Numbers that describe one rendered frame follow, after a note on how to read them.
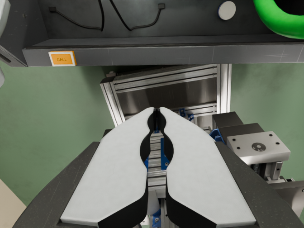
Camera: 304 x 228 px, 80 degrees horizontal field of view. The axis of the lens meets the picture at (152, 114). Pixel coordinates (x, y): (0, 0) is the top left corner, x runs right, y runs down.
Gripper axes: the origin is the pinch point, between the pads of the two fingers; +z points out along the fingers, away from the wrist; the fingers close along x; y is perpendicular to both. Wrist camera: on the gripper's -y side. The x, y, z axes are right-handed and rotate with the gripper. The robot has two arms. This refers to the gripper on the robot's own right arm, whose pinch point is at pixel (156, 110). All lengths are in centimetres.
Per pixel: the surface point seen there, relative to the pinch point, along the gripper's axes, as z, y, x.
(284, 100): 124, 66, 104
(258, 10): 7.7, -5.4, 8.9
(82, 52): 29.4, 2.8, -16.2
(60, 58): 28.2, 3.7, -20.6
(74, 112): 124, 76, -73
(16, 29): 30.4, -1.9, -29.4
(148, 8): 41.4, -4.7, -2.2
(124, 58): 29.4, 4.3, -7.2
